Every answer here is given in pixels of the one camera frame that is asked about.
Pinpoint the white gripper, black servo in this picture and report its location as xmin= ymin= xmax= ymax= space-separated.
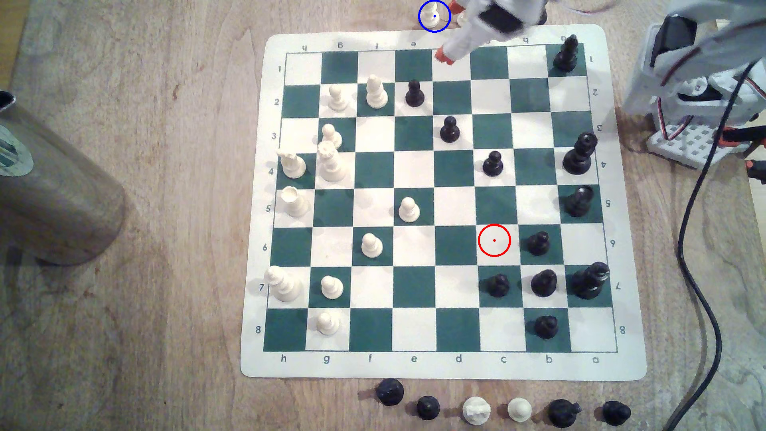
xmin=435 ymin=0 xmax=549 ymax=63

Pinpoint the black chess bishop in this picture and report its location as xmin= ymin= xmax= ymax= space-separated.
xmin=552 ymin=34 xmax=580 ymax=74
xmin=375 ymin=378 xmax=405 ymax=407

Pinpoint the black chess queen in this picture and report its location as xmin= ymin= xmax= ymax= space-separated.
xmin=563 ymin=132 xmax=599 ymax=176

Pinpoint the green white chess board mat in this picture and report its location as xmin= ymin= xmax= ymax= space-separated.
xmin=241 ymin=24 xmax=648 ymax=382

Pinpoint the white chess queen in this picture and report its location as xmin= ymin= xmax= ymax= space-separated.
xmin=316 ymin=140 xmax=348 ymax=184

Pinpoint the black chess rook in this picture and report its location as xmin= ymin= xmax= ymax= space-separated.
xmin=564 ymin=184 xmax=596 ymax=218

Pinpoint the white chess rook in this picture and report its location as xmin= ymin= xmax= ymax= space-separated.
xmin=281 ymin=186 xmax=312 ymax=218
xmin=276 ymin=148 xmax=307 ymax=180

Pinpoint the black chess king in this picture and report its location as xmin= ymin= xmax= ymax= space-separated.
xmin=571 ymin=261 xmax=611 ymax=301

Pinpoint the white chess knight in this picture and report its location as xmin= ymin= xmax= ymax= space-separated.
xmin=462 ymin=396 xmax=493 ymax=426

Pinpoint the black chess knight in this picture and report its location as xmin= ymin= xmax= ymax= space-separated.
xmin=547 ymin=399 xmax=583 ymax=429

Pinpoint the black pawn b7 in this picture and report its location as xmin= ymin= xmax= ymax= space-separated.
xmin=530 ymin=269 xmax=559 ymax=298

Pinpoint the orange black clamp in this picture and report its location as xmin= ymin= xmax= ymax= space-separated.
xmin=715 ymin=123 xmax=766 ymax=183

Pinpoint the metal cylinder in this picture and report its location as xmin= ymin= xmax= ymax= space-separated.
xmin=0 ymin=90 xmax=129 ymax=267

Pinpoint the thick black cable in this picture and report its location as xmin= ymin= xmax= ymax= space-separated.
xmin=661 ymin=60 xmax=756 ymax=431

